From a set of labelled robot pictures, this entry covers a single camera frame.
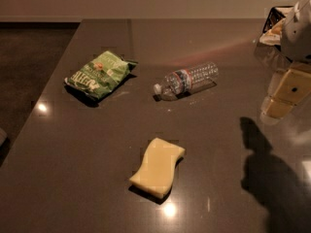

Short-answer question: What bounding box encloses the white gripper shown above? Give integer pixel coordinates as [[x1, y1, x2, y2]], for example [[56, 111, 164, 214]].
[[260, 4, 311, 125]]

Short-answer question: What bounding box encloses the clear plastic water bottle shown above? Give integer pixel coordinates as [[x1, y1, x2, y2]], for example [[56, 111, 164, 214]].
[[154, 62, 219, 101]]

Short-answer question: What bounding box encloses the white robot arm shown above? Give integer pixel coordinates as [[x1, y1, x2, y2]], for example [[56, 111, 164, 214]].
[[259, 0, 311, 125]]

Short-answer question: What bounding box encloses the yellow sponge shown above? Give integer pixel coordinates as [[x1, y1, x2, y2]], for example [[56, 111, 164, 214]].
[[129, 138, 186, 199]]

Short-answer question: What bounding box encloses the green chip bag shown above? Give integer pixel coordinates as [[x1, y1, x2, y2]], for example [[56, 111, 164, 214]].
[[64, 50, 137, 100]]

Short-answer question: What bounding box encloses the black wire basket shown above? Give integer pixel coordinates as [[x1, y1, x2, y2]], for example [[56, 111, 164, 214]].
[[259, 6, 293, 46]]

